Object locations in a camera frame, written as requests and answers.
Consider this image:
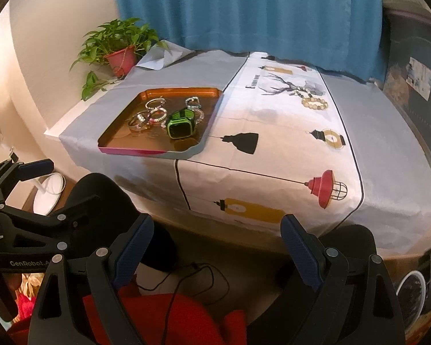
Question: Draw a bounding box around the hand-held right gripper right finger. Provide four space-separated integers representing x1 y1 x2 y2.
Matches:
280 214 406 345

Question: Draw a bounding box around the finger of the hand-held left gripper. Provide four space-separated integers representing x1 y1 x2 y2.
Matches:
0 158 54 191
0 204 72 252

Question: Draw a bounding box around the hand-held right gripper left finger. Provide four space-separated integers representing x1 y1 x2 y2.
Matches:
28 214 155 345

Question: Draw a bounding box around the copper metal tray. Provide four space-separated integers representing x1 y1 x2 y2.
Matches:
98 87 224 160

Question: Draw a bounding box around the green watch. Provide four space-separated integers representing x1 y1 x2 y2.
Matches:
166 109 195 140

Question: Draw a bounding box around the white round stand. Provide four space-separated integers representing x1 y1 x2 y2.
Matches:
33 172 66 216

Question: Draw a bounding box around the floral cloth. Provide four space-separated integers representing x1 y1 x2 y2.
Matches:
17 273 44 310

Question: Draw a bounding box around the person's left leg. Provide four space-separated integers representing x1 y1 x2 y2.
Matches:
63 172 173 272

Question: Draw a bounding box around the red cloth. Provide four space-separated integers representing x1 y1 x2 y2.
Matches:
7 291 248 345

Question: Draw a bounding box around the white printed table runner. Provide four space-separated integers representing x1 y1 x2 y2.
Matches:
174 52 365 234

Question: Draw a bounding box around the round black white-rimmed appliance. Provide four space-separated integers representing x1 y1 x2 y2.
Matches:
395 269 427 319

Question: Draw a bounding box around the potted green plant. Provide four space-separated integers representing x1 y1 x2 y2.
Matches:
70 18 171 101

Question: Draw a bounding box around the red patterned mat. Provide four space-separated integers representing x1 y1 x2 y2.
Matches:
404 316 431 345

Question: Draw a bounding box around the grey tablecloth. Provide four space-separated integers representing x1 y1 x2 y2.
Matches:
59 38 431 256

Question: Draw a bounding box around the blue curtain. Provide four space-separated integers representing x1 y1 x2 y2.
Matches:
111 0 386 81

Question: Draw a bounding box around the thin black cable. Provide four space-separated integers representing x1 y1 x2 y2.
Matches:
136 262 230 327

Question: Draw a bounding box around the multicolour bead bracelet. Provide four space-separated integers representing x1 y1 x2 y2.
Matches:
149 108 168 124

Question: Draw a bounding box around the beige bead bracelet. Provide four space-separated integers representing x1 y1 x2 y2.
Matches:
302 97 329 110

